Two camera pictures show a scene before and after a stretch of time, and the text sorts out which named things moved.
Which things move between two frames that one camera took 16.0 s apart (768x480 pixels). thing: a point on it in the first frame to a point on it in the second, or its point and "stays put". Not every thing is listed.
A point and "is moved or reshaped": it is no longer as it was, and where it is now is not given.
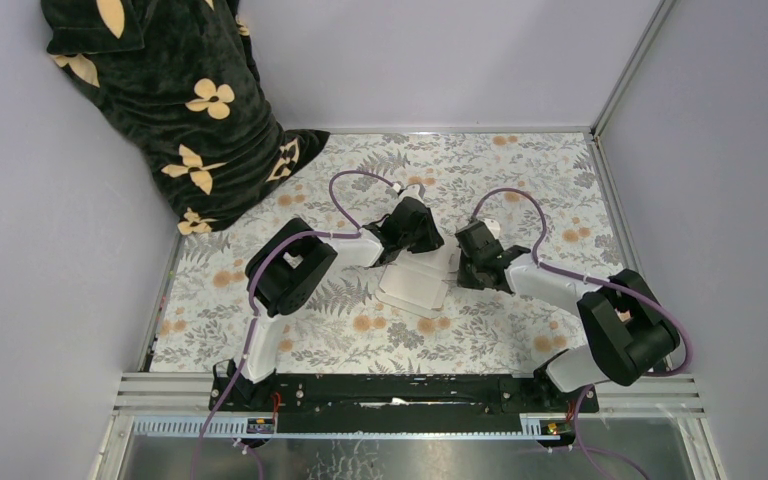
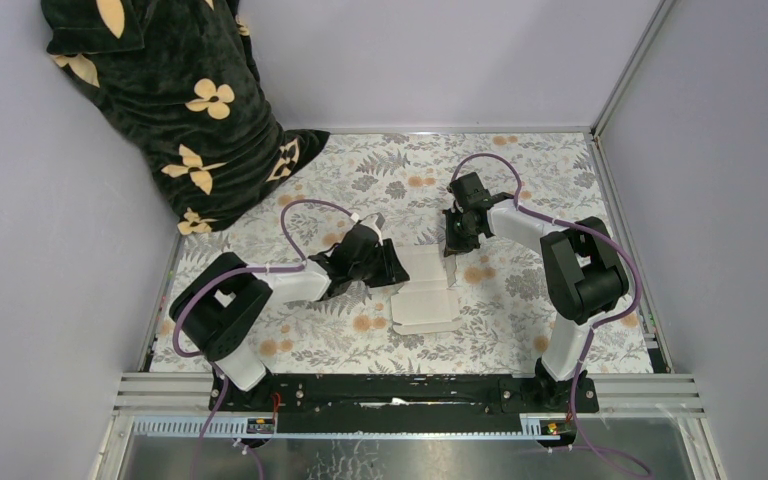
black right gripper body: (467, 273) to (459, 236)
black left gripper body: (420, 240) to (379, 271)
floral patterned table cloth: (545, 188) stays put
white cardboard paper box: (418, 282) is moved or reshaped
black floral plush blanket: (180, 81) stays put
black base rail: (402, 393) stays put
